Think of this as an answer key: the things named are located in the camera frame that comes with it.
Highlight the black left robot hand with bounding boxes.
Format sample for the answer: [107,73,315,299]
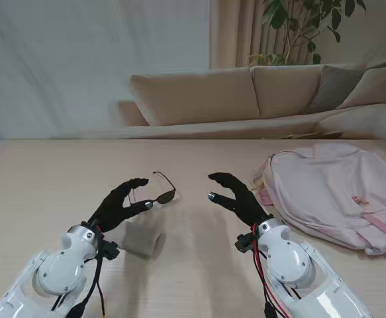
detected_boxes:
[88,178,156,233]

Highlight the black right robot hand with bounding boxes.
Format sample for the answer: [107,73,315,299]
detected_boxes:
[207,172,275,229]

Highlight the grey-beige fabric pouch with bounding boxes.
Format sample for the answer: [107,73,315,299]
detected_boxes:
[118,221,162,258]

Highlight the dark sunglasses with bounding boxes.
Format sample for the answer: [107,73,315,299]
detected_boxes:
[128,170,177,206]

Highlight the pink backpack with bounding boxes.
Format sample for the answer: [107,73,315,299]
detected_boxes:
[250,142,386,261]

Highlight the beige sofa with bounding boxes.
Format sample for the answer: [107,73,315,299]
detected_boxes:
[118,56,386,150]

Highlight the grey cushion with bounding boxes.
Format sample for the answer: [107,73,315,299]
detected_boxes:
[307,65,367,115]

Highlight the beige curtain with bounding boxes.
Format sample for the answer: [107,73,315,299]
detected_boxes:
[209,0,326,70]

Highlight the beige cushion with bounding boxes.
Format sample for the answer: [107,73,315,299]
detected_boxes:
[336,61,386,110]

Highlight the tall green houseplant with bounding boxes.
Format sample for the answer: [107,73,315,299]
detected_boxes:
[247,0,367,67]

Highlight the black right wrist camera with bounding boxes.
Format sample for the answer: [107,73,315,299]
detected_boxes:
[234,233,256,254]

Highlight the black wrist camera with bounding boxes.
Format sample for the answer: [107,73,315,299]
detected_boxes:
[101,240,121,261]
[234,233,256,254]

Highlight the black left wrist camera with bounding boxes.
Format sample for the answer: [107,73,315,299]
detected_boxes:
[101,240,121,261]

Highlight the red black right arm cable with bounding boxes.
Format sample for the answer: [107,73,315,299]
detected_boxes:
[250,223,299,318]

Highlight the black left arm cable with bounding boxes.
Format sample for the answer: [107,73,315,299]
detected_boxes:
[52,225,106,318]

